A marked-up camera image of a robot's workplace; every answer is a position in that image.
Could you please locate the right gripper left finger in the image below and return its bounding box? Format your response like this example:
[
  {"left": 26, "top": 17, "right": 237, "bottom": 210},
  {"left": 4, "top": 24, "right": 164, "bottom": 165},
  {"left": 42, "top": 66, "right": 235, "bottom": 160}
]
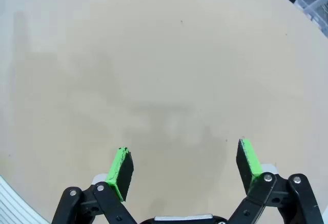
[{"left": 51, "top": 146, "right": 141, "bottom": 224}]

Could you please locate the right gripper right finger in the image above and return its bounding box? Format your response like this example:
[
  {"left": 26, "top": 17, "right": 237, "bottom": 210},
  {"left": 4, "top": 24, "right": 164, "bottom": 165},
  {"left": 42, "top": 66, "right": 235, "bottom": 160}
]
[{"left": 228, "top": 138, "right": 322, "bottom": 224}]

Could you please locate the white ribbed panel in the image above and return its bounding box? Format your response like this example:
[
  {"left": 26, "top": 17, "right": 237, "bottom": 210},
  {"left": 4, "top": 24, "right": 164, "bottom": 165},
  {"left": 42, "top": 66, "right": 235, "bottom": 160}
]
[{"left": 0, "top": 175, "right": 51, "bottom": 224}]

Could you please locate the clear plastic storage container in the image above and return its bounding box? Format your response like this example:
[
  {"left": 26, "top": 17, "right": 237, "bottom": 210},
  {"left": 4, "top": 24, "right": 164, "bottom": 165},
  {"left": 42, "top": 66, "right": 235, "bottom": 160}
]
[{"left": 294, "top": 0, "right": 328, "bottom": 40}]

